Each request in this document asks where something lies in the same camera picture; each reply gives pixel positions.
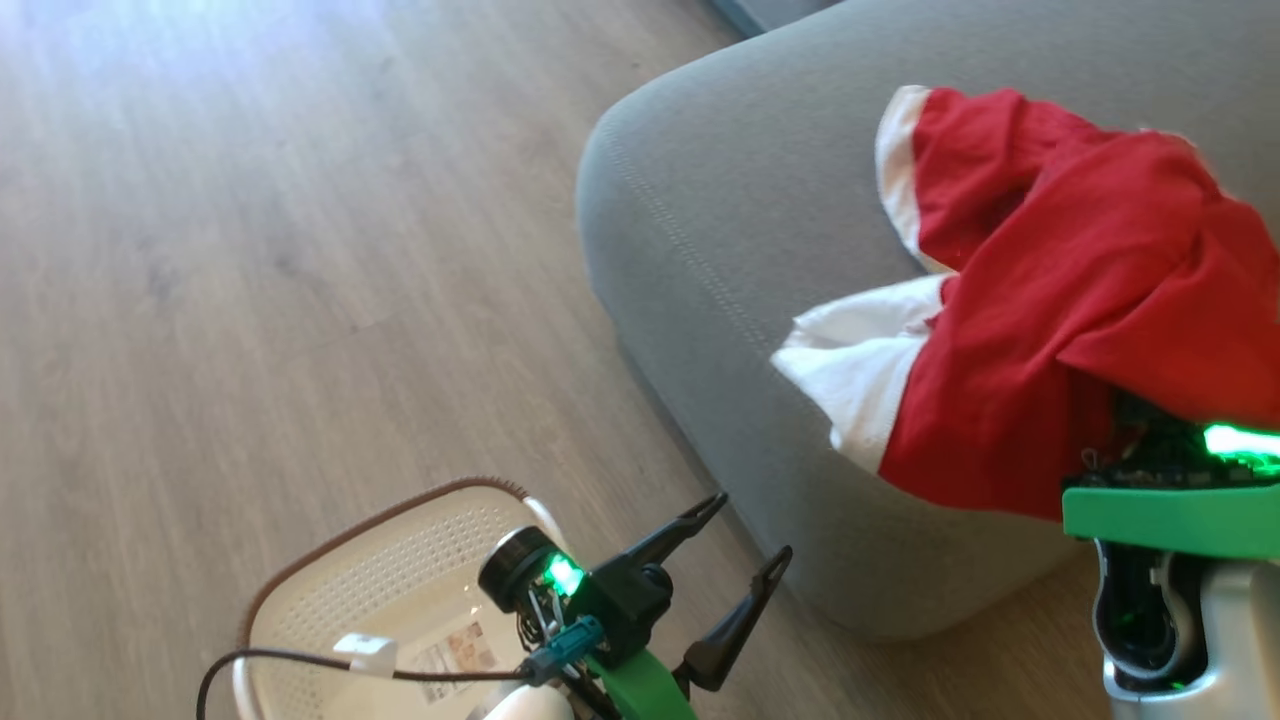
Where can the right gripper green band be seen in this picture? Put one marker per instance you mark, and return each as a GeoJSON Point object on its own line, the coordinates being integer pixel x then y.
{"type": "Point", "coordinates": [1170, 515]}

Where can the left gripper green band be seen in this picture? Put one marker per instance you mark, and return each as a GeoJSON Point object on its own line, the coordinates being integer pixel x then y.
{"type": "Point", "coordinates": [640, 690]}

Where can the red and white garment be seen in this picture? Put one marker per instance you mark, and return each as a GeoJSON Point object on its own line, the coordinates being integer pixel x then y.
{"type": "Point", "coordinates": [1060, 300]}

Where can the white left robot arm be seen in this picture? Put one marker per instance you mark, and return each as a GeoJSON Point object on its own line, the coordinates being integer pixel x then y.
{"type": "Point", "coordinates": [525, 705]}

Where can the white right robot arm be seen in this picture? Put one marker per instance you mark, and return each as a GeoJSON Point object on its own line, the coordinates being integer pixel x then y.
{"type": "Point", "coordinates": [1235, 640]}

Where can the paper sticker in basket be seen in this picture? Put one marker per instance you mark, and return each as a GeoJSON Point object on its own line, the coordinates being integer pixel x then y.
{"type": "Point", "coordinates": [455, 655]}

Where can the white perforated laundry basket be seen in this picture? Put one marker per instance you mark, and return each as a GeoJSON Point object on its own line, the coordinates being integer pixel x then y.
{"type": "Point", "coordinates": [380, 570]}

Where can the grey fabric sofa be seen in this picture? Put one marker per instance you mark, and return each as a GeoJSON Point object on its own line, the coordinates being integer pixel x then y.
{"type": "Point", "coordinates": [740, 200]}

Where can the blue-grey sofa section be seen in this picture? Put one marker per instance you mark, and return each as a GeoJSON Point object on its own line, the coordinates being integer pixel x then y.
{"type": "Point", "coordinates": [770, 12]}

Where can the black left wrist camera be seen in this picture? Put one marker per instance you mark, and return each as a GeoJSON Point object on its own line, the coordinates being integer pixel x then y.
{"type": "Point", "coordinates": [620, 605]}

